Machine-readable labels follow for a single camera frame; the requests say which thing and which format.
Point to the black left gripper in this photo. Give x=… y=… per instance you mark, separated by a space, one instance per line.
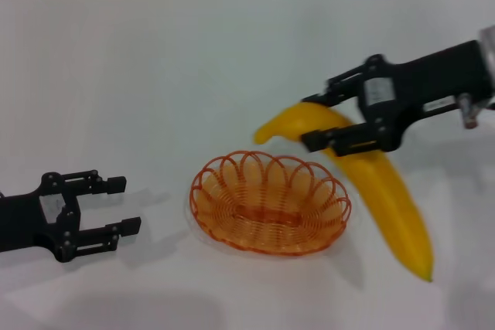
x=19 y=222

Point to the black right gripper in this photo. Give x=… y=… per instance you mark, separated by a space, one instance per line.
x=425 y=79

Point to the yellow banana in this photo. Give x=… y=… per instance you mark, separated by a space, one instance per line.
x=386 y=198

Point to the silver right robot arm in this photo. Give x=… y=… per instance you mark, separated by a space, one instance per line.
x=489 y=40

